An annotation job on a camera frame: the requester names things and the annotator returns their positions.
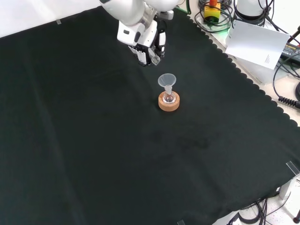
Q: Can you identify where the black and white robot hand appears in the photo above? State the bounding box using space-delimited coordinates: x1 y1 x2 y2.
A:
117 19 168 67

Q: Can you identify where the clear plastic funnel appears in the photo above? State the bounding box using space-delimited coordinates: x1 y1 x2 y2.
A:
157 73 177 95

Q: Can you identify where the clear round-bottom flask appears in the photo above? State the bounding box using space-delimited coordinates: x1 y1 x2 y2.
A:
163 88 177 105

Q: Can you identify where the yellow stop button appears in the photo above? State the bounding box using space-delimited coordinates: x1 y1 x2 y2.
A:
203 0 222 24

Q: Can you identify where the black table cloth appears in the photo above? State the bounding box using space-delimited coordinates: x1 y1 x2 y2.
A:
0 5 300 225

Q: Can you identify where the white machine base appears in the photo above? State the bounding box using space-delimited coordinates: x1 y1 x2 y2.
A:
232 0 268 27

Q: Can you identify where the black power adapter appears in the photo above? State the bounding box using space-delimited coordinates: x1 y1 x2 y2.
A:
279 43 300 63

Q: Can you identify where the green cable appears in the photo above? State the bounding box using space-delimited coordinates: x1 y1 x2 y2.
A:
175 0 192 15

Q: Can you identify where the cork ring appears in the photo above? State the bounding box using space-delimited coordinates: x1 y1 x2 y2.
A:
158 91 181 112

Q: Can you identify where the black coiled cable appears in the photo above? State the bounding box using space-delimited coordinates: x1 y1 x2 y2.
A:
272 61 300 109

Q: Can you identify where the black floor cable bundle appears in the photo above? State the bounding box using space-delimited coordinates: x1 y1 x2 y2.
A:
226 198 285 225

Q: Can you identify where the white bench frame bracket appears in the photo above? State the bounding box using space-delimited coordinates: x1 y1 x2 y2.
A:
278 177 300 200

